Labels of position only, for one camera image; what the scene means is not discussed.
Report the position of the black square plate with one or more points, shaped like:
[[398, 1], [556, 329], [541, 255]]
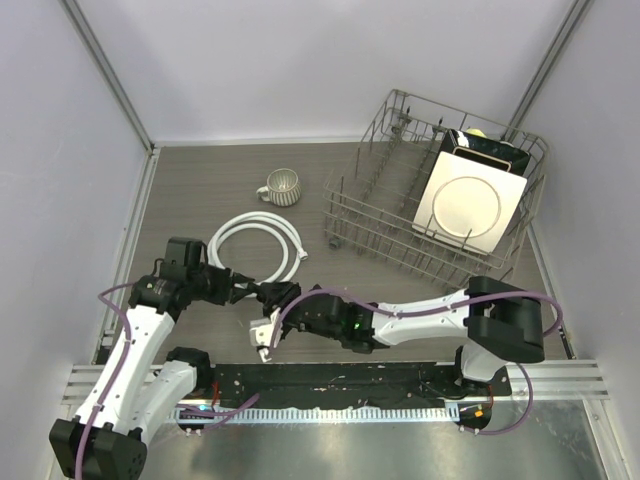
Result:
[[486, 151]]

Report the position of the grey wire dish rack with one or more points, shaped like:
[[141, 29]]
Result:
[[372, 200]]

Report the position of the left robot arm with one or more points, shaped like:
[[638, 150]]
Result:
[[110, 433]]

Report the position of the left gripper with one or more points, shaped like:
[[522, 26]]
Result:
[[226, 278]]

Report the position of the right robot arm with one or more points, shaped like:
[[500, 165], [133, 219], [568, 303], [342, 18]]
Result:
[[498, 322]]

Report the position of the yellow-green cup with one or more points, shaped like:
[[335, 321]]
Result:
[[476, 132]]

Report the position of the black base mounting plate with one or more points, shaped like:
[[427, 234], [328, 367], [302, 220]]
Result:
[[386, 385]]

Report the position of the white square plate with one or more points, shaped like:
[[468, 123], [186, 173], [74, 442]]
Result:
[[468, 204]]

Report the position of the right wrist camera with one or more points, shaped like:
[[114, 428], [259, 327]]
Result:
[[265, 334]]

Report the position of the striped ceramic mug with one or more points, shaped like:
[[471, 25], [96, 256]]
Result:
[[283, 188]]

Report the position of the white slotted cable duct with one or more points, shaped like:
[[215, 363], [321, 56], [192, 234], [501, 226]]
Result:
[[317, 416]]

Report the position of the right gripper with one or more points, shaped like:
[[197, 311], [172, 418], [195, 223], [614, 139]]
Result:
[[279, 295]]

